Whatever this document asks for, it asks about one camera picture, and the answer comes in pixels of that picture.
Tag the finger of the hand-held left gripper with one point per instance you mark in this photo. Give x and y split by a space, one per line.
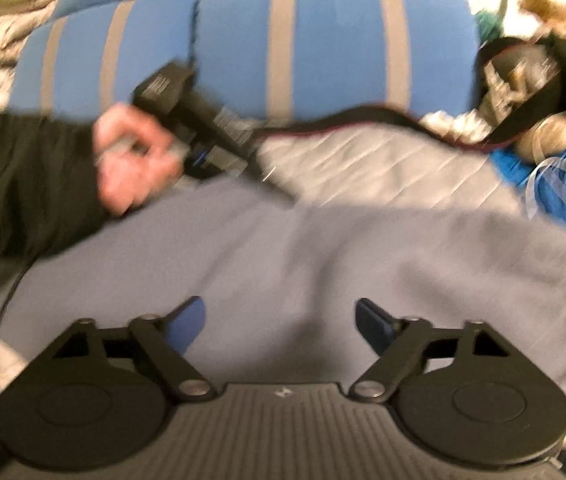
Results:
270 180

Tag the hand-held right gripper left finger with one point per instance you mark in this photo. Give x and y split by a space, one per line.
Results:
185 325

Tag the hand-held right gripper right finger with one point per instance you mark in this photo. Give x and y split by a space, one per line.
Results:
374 322

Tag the grey-blue fleece cloth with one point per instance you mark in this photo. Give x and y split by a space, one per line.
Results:
288 260

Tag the person's left forearm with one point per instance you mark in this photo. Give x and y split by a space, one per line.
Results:
28 185

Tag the person's left hand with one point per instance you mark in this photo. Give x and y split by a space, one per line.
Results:
128 170

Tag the quilted grey bedspread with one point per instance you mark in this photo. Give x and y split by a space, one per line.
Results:
388 160

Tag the blue cushion with grey stripes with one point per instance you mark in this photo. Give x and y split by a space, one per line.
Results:
338 40
83 60

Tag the black bag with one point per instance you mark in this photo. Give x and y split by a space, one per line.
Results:
528 80

